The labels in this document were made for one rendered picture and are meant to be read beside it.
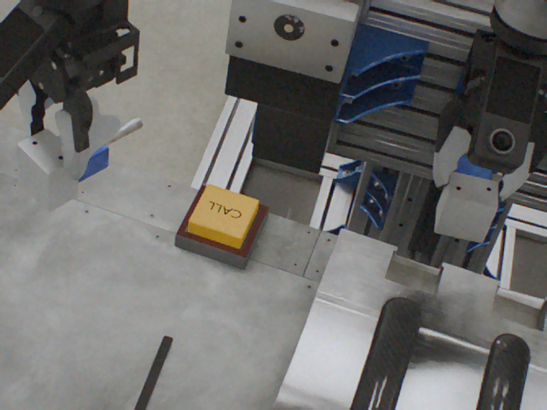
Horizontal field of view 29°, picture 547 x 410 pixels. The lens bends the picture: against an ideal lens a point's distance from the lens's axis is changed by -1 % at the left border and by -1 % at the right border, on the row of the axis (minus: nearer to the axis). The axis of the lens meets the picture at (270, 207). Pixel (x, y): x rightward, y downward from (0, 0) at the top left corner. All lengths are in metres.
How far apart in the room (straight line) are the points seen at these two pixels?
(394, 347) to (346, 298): 0.07
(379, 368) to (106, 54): 0.37
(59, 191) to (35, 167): 0.03
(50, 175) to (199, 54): 1.65
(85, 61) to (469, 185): 0.39
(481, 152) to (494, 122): 0.03
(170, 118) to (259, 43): 1.27
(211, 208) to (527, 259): 1.03
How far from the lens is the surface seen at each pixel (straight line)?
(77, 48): 0.91
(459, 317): 1.02
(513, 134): 0.91
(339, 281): 1.02
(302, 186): 2.04
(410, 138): 1.39
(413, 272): 1.07
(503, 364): 1.02
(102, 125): 0.97
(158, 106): 2.46
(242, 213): 1.13
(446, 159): 1.02
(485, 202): 1.03
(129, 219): 1.16
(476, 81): 0.96
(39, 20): 0.89
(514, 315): 1.08
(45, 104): 1.02
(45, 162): 1.00
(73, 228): 1.15
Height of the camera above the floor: 1.67
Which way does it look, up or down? 47 degrees down
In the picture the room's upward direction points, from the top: 11 degrees clockwise
